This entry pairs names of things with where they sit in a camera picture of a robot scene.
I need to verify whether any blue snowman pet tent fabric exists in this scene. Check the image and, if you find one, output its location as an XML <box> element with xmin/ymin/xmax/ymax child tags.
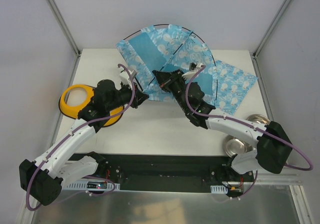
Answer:
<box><xmin>115</xmin><ymin>23</ymin><xmax>216</xmax><ymax>108</ymax></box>

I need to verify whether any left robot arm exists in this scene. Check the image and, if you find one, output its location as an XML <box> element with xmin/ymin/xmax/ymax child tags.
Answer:
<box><xmin>19</xmin><ymin>79</ymin><xmax>149</xmax><ymax>211</ymax></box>

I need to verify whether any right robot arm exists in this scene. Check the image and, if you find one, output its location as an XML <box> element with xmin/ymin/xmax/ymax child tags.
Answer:
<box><xmin>152</xmin><ymin>69</ymin><xmax>292</xmax><ymax>182</ymax></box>

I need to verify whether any blue snowman tent mat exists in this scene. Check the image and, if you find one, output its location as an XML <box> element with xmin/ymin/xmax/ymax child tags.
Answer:
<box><xmin>207</xmin><ymin>60</ymin><xmax>258</xmax><ymax>115</ymax></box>

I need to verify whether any steel pet bowl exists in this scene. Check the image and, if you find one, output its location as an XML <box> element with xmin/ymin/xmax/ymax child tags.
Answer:
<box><xmin>246</xmin><ymin>114</ymin><xmax>271</xmax><ymax>125</ymax></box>
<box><xmin>222</xmin><ymin>135</ymin><xmax>256</xmax><ymax>157</ymax></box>

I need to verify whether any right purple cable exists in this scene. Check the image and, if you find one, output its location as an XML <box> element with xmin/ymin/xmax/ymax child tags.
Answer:
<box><xmin>185</xmin><ymin>65</ymin><xmax>314</xmax><ymax>202</ymax></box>

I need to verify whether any purple cable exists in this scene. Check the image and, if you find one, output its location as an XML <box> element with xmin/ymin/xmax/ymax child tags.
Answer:
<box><xmin>185</xmin><ymin>65</ymin><xmax>314</xmax><ymax>202</ymax></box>
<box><xmin>25</xmin><ymin>63</ymin><xmax>137</xmax><ymax>212</ymax></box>

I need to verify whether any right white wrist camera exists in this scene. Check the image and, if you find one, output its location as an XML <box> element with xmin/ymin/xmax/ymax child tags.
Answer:
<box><xmin>182</xmin><ymin>62</ymin><xmax>206</xmax><ymax>80</ymax></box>

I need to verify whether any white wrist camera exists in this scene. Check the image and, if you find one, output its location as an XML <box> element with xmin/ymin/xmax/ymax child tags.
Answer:
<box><xmin>119</xmin><ymin>67</ymin><xmax>137</xmax><ymax>88</ymax></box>
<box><xmin>182</xmin><ymin>62</ymin><xmax>206</xmax><ymax>80</ymax></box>

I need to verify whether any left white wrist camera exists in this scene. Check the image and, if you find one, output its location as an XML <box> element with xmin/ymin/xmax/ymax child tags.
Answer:
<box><xmin>119</xmin><ymin>67</ymin><xmax>137</xmax><ymax>88</ymax></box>

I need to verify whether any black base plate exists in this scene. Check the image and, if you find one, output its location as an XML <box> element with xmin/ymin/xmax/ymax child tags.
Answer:
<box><xmin>88</xmin><ymin>151</ymin><xmax>254</xmax><ymax>193</ymax></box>

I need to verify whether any left white cable duct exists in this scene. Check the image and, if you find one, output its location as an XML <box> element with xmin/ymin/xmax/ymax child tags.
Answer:
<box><xmin>64</xmin><ymin>180</ymin><xmax>120</xmax><ymax>191</ymax></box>

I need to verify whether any white cable duct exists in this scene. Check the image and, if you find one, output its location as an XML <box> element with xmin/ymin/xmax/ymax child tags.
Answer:
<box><xmin>210</xmin><ymin>185</ymin><xmax>228</xmax><ymax>195</ymax></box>
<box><xmin>64</xmin><ymin>180</ymin><xmax>120</xmax><ymax>191</ymax></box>

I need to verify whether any right white cable duct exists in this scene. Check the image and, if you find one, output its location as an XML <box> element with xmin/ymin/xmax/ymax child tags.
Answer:
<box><xmin>210</xmin><ymin>185</ymin><xmax>228</xmax><ymax>195</ymax></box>

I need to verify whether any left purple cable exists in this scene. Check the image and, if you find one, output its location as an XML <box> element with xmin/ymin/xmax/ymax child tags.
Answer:
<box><xmin>25</xmin><ymin>63</ymin><xmax>137</xmax><ymax>212</ymax></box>

